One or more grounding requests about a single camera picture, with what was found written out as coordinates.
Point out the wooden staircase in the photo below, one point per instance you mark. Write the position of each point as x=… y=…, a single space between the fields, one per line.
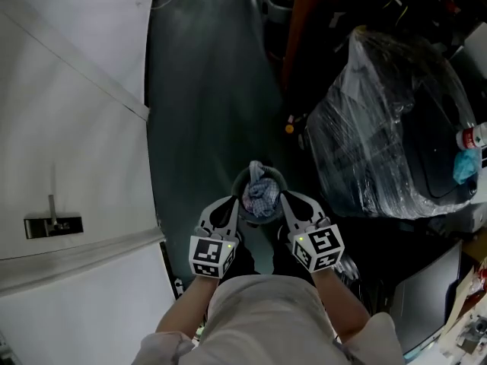
x=304 y=25

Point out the water bottle red label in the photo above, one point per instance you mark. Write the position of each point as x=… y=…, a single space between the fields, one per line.
x=472 y=137

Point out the light grey clothes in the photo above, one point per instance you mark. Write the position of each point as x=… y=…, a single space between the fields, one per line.
x=256 y=169

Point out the person's right forearm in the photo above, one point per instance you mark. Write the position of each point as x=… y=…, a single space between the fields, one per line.
x=338 y=302

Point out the grey checked clothes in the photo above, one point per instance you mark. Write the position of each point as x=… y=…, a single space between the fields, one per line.
x=262 y=198

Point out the person's left forearm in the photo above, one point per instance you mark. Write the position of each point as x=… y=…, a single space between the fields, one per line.
x=186 y=302

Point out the blue cloth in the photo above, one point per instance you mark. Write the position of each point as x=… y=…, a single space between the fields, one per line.
x=465 y=165

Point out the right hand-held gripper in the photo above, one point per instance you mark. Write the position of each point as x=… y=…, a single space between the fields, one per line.
x=317 y=245

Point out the black wall socket panel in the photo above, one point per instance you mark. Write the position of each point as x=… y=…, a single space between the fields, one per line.
x=53 y=226

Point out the clear plastic bag red items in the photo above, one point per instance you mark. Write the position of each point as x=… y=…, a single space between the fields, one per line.
x=480 y=280

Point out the person's white shirt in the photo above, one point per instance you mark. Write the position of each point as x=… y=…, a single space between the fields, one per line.
x=266 y=318

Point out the dark round laundry basket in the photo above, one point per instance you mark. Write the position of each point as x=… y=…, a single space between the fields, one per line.
x=237 y=181

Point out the small orange object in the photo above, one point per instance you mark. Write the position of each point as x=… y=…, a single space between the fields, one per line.
x=289 y=128

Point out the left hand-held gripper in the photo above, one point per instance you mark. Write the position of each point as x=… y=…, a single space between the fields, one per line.
x=211 y=253

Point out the plastic-wrapped black appliance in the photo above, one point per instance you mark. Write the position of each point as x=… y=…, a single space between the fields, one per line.
x=388 y=127

